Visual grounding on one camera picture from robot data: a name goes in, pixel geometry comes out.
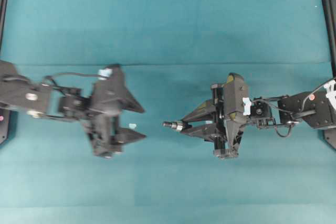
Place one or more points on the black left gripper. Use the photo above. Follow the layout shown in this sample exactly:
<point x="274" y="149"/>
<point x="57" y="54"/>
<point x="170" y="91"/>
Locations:
<point x="102" y="126"/>

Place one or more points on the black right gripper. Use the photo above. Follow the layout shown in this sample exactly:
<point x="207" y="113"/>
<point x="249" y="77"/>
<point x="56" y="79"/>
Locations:
<point x="231" y="127"/>

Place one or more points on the small white washer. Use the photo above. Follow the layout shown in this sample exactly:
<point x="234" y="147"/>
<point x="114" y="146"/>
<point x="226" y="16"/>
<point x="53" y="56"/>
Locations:
<point x="132" y="125"/>

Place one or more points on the steel threaded shaft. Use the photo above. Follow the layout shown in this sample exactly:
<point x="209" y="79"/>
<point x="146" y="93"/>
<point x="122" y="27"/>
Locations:
<point x="175" y="125"/>

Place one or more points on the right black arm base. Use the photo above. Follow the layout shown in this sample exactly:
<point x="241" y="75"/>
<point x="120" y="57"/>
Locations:
<point x="329" y="135"/>

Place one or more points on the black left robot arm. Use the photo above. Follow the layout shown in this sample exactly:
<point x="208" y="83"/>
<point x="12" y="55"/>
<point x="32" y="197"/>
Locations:
<point x="43" y="100"/>

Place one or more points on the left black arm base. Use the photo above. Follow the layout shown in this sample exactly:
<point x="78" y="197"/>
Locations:
<point x="8" y="125"/>

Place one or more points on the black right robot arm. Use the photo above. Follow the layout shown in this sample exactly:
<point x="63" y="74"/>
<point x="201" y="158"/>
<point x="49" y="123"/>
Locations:
<point x="316" y="108"/>

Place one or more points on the teal table mat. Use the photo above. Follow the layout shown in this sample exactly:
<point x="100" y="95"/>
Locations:
<point x="171" y="52"/>

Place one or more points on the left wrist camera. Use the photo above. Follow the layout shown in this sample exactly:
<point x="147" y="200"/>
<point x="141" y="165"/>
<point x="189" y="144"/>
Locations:
<point x="108" y="92"/>

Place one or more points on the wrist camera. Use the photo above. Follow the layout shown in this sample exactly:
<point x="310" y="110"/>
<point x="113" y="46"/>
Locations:
<point x="236" y="95"/>
<point x="108" y="92"/>

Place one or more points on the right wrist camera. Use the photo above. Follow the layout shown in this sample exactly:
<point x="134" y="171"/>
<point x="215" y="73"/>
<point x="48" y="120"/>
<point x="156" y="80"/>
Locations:
<point x="236" y="95"/>

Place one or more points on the right black frame rail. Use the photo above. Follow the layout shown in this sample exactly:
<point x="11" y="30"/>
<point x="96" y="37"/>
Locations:
<point x="329" y="14"/>

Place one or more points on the black frame rail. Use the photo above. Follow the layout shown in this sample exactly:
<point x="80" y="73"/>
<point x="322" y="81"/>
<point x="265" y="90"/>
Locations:
<point x="3" y="6"/>
<point x="329" y="14"/>

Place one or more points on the left black frame rail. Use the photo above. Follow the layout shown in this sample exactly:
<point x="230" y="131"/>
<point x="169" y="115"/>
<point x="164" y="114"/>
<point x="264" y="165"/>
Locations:
<point x="3" y="6"/>

